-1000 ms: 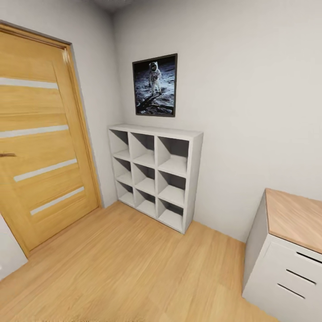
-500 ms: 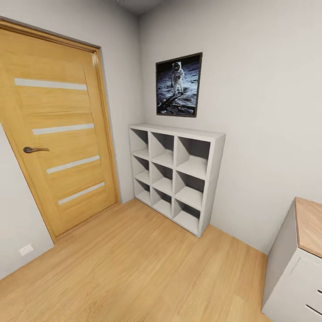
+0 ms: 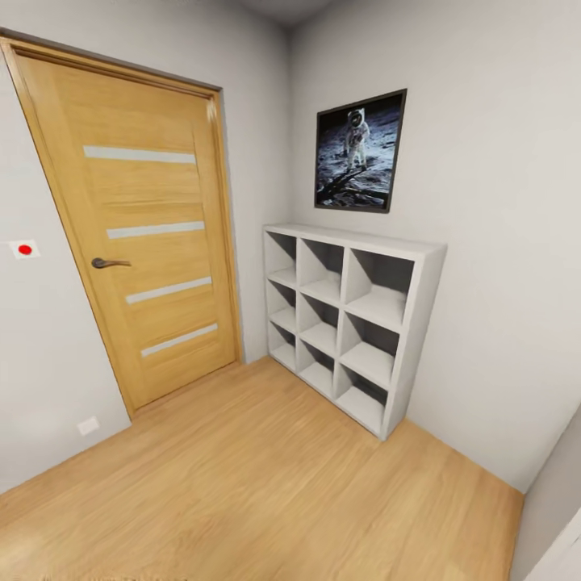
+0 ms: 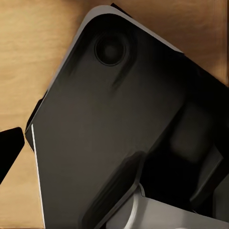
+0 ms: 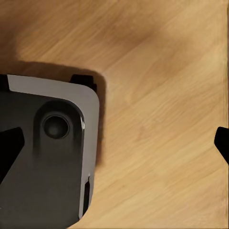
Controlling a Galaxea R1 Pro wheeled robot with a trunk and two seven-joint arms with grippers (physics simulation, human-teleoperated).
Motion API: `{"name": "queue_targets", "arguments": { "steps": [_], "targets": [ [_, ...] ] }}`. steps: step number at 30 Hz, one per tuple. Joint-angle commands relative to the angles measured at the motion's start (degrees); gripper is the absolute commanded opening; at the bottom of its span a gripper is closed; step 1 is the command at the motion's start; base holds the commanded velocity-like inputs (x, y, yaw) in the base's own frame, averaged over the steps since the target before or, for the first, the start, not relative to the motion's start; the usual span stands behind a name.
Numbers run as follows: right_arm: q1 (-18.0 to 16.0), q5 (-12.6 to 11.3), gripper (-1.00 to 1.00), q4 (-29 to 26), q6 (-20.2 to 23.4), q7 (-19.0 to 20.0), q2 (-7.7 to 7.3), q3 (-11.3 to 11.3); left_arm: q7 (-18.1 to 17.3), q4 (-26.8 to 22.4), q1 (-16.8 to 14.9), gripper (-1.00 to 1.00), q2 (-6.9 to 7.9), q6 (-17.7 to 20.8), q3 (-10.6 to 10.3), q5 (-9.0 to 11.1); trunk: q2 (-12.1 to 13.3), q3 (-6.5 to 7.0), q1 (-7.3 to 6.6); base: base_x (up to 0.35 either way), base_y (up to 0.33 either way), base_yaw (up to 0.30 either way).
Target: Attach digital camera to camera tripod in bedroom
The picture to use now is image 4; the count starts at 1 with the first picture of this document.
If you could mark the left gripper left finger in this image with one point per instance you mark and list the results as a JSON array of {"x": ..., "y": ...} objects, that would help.
[{"x": 11, "y": 143}]

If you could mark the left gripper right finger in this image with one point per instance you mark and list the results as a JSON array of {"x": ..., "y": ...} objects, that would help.
[{"x": 221, "y": 141}]

